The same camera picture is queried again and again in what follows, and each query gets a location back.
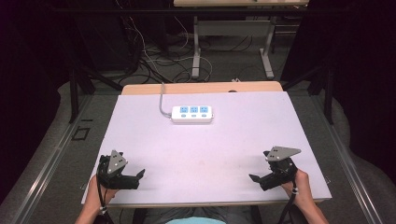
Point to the person's left hand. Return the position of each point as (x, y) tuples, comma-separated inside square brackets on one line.
[(93, 196)]

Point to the white table mat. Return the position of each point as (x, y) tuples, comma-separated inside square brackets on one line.
[(202, 149)]

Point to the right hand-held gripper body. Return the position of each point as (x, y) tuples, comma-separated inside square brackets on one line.
[(280, 169)]

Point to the white power strip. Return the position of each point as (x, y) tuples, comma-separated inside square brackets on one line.
[(192, 114)]

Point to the white metal desk frame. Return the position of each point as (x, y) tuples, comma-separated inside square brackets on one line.
[(233, 28)]

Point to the wooden table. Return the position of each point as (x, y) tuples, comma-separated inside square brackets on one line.
[(199, 87)]

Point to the metal floor rail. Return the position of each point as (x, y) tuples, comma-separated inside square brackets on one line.
[(46, 161), (348, 161)]

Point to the person's right hand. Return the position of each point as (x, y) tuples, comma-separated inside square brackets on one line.
[(300, 189)]

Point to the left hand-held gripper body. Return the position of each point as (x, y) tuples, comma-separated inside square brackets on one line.
[(115, 163)]

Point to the black metal stand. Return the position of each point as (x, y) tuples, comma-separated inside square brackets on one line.
[(76, 90), (327, 90)]

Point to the person's clothing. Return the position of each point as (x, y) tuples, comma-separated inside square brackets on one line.
[(193, 216)]

